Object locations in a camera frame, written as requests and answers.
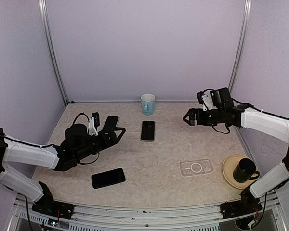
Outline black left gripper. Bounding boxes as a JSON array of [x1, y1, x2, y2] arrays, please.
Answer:
[[75, 126, 126, 161]]

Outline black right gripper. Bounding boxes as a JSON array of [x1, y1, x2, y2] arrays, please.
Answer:
[[184, 107, 224, 126]]

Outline lavender silicone phone case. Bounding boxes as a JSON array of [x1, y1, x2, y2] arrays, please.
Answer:
[[102, 115, 120, 135]]

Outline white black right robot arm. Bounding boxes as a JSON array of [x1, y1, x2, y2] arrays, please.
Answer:
[[183, 87, 289, 214]]

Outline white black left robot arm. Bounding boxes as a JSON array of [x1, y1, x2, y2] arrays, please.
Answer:
[[0, 123, 126, 214]]

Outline light blue ceramic mug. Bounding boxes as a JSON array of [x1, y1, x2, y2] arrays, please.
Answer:
[[141, 93, 156, 116]]

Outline beige round plate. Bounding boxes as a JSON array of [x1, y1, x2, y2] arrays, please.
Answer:
[[222, 154, 259, 190]]

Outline dark green mug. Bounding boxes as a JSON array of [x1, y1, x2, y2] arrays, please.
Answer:
[[233, 158, 260, 183]]

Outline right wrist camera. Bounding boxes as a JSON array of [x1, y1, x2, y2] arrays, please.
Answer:
[[196, 89, 217, 111]]

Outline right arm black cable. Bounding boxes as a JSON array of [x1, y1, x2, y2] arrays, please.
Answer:
[[231, 97, 289, 121]]

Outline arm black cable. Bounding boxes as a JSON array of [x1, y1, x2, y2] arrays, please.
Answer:
[[231, 97, 289, 121], [0, 112, 91, 150]]

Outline right aluminium corner post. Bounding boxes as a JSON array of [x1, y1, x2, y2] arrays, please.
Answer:
[[228, 0, 252, 94]]

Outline aluminium corner post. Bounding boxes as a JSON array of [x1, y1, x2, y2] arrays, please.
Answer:
[[39, 0, 69, 107], [228, 0, 252, 94]]

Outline aluminium front rail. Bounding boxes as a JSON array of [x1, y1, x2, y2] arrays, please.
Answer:
[[5, 192, 288, 231]]

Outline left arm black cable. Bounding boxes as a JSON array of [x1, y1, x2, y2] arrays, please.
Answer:
[[0, 112, 91, 150]]

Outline left aluminium corner post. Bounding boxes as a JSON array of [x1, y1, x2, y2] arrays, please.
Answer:
[[39, 0, 69, 107]]

